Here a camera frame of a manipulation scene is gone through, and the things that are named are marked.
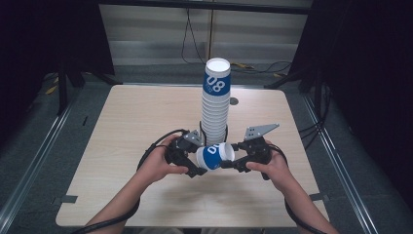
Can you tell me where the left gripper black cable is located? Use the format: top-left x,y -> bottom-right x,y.
70,129 -> 190,234

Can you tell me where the black curtain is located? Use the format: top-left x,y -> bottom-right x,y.
0,0 -> 116,147
288,0 -> 413,203

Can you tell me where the stack of white paper cups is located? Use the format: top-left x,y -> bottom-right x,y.
200,58 -> 232,146

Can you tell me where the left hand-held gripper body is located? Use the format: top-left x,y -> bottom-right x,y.
165,130 -> 205,167

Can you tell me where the grey tape piece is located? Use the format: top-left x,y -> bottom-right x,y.
308,192 -> 329,203
60,194 -> 79,205

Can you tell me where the blue banded paper cup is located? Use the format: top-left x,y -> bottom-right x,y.
195,141 -> 236,172

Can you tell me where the person's left hand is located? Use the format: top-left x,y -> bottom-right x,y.
135,134 -> 190,188

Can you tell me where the black metal stand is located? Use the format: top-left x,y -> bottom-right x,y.
263,62 -> 327,96
56,57 -> 124,117

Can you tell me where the bundle of black cables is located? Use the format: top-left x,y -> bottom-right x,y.
297,82 -> 333,151

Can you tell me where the metal floor rail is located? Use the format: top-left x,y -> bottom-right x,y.
301,93 -> 381,234
0,87 -> 82,227

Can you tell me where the black floor cable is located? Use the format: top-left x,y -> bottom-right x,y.
231,60 -> 293,76

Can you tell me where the black hanging wall cable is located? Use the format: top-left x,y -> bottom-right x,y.
180,8 -> 215,65

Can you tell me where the black overhead bar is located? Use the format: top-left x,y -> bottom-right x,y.
96,0 -> 315,16

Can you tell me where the person's right hand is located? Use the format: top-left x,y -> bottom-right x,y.
244,139 -> 290,193

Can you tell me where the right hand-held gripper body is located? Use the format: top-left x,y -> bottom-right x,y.
239,123 -> 281,164

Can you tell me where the black wire cup holder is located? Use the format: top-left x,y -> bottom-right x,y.
198,120 -> 229,146

